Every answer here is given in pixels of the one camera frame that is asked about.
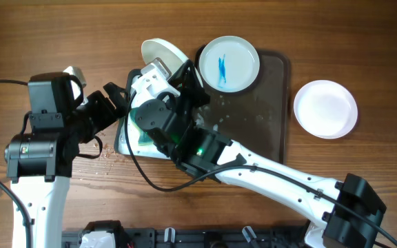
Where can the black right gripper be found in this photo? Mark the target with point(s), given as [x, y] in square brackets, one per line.
[187, 83]

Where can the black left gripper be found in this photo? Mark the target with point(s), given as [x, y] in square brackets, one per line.
[109, 114]

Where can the green yellow sponge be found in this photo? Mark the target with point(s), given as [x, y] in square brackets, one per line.
[143, 138]

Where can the white plate blue smear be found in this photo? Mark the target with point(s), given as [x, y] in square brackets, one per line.
[172, 57]

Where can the pinkish white plate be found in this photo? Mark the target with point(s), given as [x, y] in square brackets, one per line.
[325, 109]

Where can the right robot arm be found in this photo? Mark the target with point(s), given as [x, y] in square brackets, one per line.
[341, 213]

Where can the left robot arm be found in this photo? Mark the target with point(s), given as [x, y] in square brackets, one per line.
[39, 163]

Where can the brown plastic tray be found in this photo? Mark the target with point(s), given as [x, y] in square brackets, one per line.
[257, 116]

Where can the white plate blue streak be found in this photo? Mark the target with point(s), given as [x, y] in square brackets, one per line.
[229, 64]

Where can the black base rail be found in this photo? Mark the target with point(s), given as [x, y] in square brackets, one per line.
[274, 237]

